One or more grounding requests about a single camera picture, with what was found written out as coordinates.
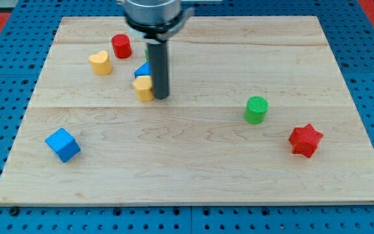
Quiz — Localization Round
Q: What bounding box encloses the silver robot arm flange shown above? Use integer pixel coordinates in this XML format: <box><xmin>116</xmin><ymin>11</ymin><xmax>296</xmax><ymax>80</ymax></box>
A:
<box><xmin>122</xmin><ymin>0</ymin><xmax>195</xmax><ymax>44</ymax></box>

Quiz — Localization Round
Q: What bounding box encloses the red star block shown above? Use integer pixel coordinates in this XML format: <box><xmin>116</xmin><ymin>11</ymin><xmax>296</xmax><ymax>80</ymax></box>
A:
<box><xmin>288</xmin><ymin>123</ymin><xmax>323</xmax><ymax>158</ymax></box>

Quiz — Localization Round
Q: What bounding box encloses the yellow pentagon block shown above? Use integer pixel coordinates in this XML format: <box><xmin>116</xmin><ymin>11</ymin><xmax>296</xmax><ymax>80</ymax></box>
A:
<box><xmin>132</xmin><ymin>75</ymin><xmax>155</xmax><ymax>102</ymax></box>

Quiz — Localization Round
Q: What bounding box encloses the blue triangle block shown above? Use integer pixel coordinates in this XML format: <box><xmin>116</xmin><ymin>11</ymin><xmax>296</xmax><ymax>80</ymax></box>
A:
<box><xmin>134</xmin><ymin>62</ymin><xmax>151</xmax><ymax>78</ymax></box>

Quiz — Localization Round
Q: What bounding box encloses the green cylinder block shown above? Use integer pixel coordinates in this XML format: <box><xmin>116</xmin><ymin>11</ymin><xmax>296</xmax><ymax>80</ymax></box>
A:
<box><xmin>243</xmin><ymin>96</ymin><xmax>269</xmax><ymax>124</ymax></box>

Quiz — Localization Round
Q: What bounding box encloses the wooden board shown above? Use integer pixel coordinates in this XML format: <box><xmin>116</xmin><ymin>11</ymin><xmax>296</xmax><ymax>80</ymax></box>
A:
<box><xmin>0</xmin><ymin>16</ymin><xmax>374</xmax><ymax>207</ymax></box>

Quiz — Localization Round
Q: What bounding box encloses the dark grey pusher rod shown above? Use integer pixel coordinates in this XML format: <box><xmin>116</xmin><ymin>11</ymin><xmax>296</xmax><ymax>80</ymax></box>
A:
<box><xmin>147</xmin><ymin>41</ymin><xmax>170</xmax><ymax>99</ymax></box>

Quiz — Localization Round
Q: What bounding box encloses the green block behind rod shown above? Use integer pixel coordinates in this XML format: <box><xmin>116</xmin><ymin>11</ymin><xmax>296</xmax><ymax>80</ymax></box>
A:
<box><xmin>144</xmin><ymin>48</ymin><xmax>149</xmax><ymax>62</ymax></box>

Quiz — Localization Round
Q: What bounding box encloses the red cylinder block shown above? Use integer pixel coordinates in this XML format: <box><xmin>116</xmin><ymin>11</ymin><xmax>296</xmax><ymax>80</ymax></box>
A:
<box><xmin>111</xmin><ymin>34</ymin><xmax>132</xmax><ymax>59</ymax></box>

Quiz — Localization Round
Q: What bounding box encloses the yellow heart block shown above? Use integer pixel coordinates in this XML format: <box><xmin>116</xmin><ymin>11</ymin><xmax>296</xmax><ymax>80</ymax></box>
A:
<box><xmin>88</xmin><ymin>51</ymin><xmax>112</xmax><ymax>75</ymax></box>

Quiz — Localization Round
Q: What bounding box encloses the blue cube block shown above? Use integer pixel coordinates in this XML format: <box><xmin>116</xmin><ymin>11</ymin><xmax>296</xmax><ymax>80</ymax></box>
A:
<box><xmin>45</xmin><ymin>128</ymin><xmax>81</xmax><ymax>163</ymax></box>

